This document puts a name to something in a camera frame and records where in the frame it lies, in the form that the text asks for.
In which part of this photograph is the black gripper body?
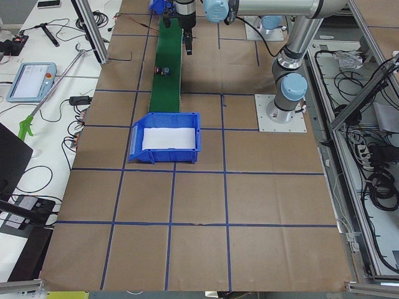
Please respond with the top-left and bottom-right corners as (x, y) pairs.
(175, 0), (196, 31)

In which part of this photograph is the red push button switch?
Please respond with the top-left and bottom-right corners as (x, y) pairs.
(154, 66), (170, 76)

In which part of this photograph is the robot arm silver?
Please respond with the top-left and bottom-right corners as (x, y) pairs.
(258, 15), (282, 34)
(203, 0), (346, 124)

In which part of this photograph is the blue bin right side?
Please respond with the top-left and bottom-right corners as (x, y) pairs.
(149, 0), (166, 15)

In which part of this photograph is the blue bin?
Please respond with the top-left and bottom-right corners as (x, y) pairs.
(128, 112), (201, 164)
(149, 0), (166, 15)

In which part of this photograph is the green conveyor belt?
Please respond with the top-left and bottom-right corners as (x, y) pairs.
(149, 19), (183, 112)

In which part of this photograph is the blue bin left side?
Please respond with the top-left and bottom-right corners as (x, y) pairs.
(128, 112), (201, 164)

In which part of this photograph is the white foam pad left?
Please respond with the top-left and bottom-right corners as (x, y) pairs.
(142, 128), (196, 150)

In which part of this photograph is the black power adapter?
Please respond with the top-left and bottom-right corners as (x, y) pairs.
(69, 95), (92, 106)

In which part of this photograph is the black flat bar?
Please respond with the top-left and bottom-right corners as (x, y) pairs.
(39, 23), (60, 47)

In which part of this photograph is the teach pendant tablet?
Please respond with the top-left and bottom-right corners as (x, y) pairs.
(6, 62), (57, 103)

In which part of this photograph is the reacher grabber tool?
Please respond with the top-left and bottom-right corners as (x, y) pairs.
(18, 45), (92, 141)

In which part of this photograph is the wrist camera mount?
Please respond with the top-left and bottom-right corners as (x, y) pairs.
(162, 0), (178, 29)

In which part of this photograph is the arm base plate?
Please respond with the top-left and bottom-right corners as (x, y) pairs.
(243, 16), (262, 41)
(254, 94), (307, 133)

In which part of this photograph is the aluminium frame post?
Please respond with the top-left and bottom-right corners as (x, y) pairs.
(71, 0), (109, 65)

